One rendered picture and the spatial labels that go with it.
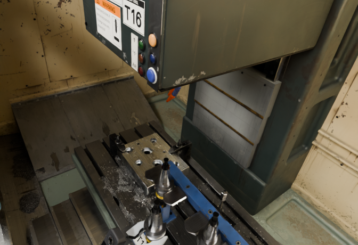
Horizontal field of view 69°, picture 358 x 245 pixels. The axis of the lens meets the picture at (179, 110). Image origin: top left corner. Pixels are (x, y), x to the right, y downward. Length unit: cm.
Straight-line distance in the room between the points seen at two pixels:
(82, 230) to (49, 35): 116
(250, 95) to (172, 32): 76
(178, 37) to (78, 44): 144
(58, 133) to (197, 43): 144
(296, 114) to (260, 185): 45
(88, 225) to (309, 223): 121
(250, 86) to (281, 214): 85
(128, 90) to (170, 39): 162
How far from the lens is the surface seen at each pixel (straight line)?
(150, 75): 58
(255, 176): 146
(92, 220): 138
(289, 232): 171
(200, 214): 83
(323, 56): 109
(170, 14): 52
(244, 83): 124
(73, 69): 200
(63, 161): 180
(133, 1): 61
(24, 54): 188
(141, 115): 202
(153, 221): 75
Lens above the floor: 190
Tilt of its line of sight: 34 degrees down
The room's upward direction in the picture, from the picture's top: 6 degrees clockwise
